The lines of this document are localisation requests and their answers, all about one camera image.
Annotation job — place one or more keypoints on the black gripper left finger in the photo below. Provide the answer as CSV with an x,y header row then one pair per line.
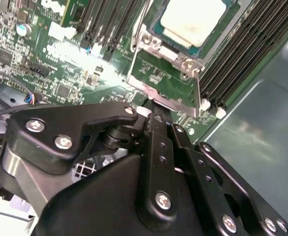
x,y
60,118

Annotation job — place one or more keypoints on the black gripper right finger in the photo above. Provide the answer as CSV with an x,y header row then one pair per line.
x,y
204,169

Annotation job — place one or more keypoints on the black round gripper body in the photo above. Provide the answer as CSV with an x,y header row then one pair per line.
x,y
97,209

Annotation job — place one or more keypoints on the metal CPU socket cover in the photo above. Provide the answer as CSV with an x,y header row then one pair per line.
x,y
143,88

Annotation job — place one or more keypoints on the silver topped CPU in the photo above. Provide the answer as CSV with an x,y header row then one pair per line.
x,y
193,22

